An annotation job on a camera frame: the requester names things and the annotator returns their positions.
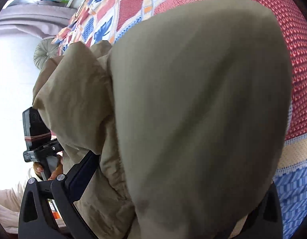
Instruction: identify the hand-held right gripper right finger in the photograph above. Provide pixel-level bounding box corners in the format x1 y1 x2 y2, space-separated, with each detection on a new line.
233 182 283 239

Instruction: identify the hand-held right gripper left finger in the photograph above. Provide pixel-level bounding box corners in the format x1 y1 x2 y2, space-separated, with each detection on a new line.
18 151 101 239

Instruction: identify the white wardrobe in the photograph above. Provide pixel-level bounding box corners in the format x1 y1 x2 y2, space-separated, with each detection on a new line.
0 22 54 190

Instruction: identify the round grey pleated cushion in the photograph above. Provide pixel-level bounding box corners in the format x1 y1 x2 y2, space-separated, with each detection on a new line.
33 39 57 70

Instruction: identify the khaki padded jacket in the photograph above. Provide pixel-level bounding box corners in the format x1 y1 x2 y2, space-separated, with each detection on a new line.
31 0 293 239

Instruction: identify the grey curtain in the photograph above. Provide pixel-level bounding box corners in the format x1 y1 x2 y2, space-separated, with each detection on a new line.
0 0 78 39

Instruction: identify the person's left hand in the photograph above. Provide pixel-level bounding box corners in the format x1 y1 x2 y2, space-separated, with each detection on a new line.
33 155 65 181

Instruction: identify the leaf print patchwork blanket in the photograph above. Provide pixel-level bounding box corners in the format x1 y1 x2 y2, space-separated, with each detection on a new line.
51 0 307 239

